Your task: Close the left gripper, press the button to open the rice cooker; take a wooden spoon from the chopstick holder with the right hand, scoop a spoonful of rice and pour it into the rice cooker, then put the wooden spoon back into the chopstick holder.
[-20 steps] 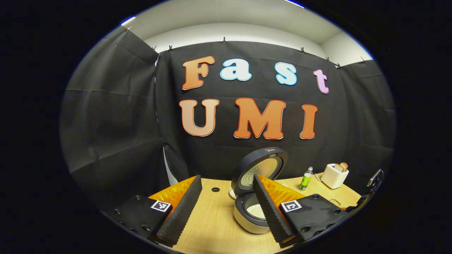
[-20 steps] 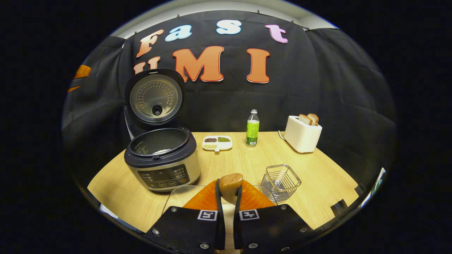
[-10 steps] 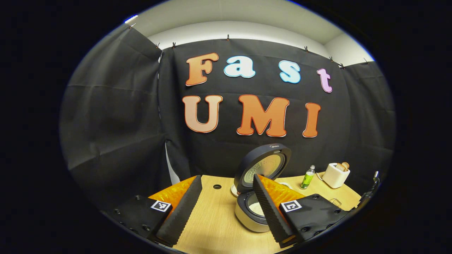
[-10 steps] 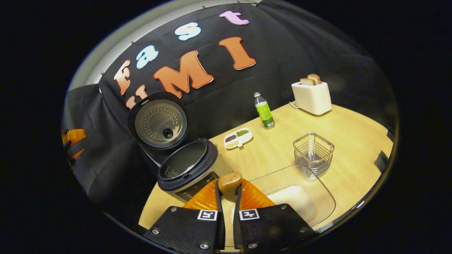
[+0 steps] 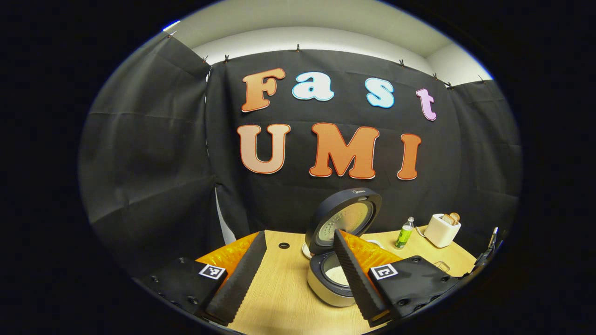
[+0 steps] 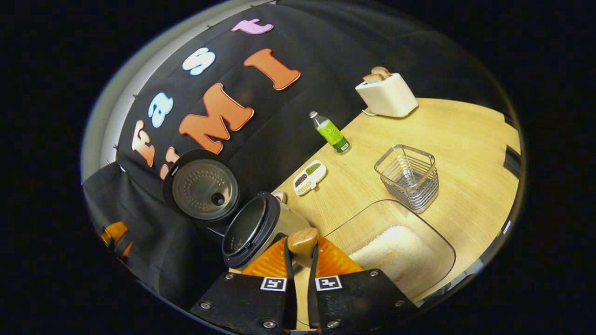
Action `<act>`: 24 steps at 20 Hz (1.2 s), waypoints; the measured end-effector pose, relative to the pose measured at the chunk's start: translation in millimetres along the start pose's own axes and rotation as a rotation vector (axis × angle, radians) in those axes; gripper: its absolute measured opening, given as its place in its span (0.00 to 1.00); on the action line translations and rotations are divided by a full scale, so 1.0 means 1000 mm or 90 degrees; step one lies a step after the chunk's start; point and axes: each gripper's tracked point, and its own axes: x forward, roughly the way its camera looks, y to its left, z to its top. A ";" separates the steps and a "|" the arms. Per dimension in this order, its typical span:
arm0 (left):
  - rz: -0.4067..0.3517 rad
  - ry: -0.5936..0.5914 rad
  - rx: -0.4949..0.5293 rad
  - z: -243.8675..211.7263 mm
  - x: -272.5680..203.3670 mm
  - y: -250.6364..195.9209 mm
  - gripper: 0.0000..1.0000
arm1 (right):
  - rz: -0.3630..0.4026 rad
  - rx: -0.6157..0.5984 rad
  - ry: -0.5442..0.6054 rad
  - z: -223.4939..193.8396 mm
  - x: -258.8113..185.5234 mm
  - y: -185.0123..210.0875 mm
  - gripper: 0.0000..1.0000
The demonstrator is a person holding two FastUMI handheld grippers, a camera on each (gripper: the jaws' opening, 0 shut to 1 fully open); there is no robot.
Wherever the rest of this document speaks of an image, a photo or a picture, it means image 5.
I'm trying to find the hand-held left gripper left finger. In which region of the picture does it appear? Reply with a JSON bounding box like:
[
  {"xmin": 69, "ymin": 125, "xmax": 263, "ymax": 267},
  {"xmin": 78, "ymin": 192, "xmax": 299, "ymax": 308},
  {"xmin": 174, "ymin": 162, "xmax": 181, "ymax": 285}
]
[{"xmin": 132, "ymin": 231, "xmax": 267, "ymax": 327}]

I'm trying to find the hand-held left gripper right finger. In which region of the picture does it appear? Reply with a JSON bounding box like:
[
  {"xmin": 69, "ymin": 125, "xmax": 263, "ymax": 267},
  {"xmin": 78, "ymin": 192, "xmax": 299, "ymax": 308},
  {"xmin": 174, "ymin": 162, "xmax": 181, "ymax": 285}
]
[{"xmin": 334, "ymin": 229, "xmax": 472, "ymax": 327}]

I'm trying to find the dark grey rice cooker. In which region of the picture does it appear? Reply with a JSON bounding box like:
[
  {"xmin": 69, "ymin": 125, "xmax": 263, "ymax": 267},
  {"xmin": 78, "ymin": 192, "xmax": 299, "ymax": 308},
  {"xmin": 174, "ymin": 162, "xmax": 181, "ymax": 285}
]
[{"xmin": 305, "ymin": 188, "xmax": 383, "ymax": 308}]

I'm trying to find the green drink bottle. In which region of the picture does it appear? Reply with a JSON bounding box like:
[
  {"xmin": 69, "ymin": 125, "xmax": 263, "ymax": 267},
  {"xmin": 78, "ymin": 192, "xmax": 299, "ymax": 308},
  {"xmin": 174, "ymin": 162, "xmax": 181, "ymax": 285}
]
[{"xmin": 394, "ymin": 216, "xmax": 415, "ymax": 249}]

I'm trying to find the white toaster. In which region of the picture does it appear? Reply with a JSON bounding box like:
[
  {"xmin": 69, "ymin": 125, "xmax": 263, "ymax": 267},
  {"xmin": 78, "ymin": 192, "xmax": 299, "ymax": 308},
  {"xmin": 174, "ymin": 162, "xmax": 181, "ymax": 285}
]
[{"xmin": 424, "ymin": 213, "xmax": 462, "ymax": 248}]

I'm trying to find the black backdrop cloth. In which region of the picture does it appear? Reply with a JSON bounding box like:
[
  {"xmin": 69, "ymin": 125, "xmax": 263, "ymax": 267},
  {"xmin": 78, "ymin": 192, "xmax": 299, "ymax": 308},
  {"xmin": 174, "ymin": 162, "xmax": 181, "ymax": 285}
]
[{"xmin": 78, "ymin": 35, "xmax": 522, "ymax": 280}]

